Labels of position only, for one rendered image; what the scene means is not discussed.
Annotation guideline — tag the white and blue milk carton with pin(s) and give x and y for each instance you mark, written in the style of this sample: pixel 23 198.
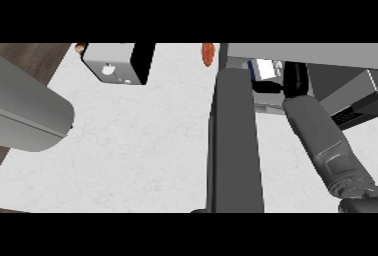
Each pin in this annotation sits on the white and blue milk carton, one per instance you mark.
pixel 267 69

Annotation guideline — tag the brown round object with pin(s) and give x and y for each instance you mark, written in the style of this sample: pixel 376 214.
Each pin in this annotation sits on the brown round object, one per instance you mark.
pixel 80 47

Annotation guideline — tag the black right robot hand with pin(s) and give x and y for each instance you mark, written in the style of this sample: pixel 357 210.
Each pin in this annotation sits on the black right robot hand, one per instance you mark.
pixel 296 80

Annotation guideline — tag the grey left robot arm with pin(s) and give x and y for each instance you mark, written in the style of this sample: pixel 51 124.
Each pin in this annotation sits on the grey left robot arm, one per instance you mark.
pixel 30 113

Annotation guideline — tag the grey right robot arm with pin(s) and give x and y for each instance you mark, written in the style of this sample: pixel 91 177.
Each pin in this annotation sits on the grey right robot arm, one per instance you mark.
pixel 326 143

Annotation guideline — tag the grey microwave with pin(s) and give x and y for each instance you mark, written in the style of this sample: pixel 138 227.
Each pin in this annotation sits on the grey microwave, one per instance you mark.
pixel 305 53

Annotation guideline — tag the orange carrot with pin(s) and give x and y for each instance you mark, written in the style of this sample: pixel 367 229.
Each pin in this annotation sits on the orange carrot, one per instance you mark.
pixel 209 55

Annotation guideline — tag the grey and black toaster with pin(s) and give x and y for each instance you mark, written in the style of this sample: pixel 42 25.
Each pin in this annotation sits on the grey and black toaster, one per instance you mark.
pixel 111 65

